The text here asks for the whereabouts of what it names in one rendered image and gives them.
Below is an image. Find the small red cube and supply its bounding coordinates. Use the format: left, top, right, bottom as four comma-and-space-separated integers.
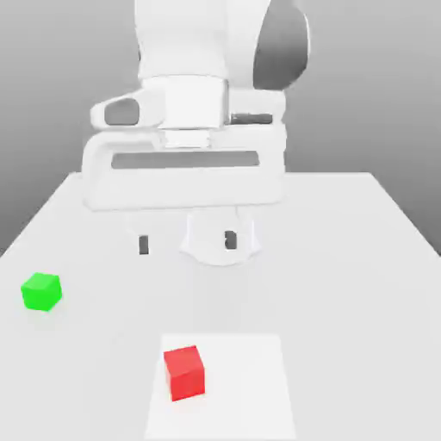
163, 345, 207, 403

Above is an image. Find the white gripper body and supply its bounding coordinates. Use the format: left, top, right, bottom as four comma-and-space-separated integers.
81, 124, 287, 212

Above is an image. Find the small green cube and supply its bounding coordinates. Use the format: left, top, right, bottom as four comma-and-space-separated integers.
20, 271, 64, 313

